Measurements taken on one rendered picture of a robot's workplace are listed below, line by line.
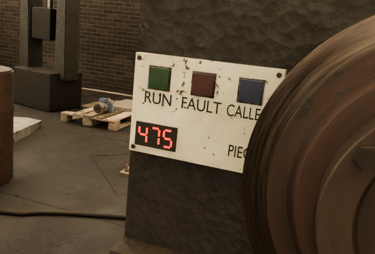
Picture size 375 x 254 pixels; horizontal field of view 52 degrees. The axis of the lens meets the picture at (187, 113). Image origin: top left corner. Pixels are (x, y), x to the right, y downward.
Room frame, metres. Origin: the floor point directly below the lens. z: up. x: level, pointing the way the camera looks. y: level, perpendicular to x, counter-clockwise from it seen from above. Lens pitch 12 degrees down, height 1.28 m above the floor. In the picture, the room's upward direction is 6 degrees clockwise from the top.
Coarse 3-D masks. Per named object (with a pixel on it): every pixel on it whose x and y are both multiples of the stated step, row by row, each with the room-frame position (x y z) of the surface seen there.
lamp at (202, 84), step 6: (198, 78) 0.64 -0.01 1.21; (204, 78) 0.64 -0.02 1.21; (210, 78) 0.63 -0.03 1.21; (198, 84) 0.64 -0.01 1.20; (204, 84) 0.64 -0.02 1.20; (210, 84) 0.63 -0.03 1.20; (192, 90) 0.64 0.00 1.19; (198, 90) 0.64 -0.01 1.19; (204, 90) 0.64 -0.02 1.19; (210, 90) 0.63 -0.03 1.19; (210, 96) 0.63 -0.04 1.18
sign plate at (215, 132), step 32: (160, 64) 0.67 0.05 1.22; (192, 64) 0.65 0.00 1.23; (224, 64) 0.63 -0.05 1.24; (160, 96) 0.67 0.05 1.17; (192, 96) 0.65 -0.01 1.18; (224, 96) 0.63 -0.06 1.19; (160, 128) 0.66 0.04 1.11; (192, 128) 0.65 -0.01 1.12; (224, 128) 0.63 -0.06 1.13; (192, 160) 0.64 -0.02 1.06; (224, 160) 0.63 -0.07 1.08
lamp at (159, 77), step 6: (150, 72) 0.67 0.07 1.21; (156, 72) 0.66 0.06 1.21; (162, 72) 0.66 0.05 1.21; (168, 72) 0.66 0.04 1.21; (150, 78) 0.67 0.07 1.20; (156, 78) 0.66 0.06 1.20; (162, 78) 0.66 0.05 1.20; (168, 78) 0.66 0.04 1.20; (150, 84) 0.67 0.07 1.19; (156, 84) 0.66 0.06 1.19; (162, 84) 0.66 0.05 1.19; (168, 84) 0.66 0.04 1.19
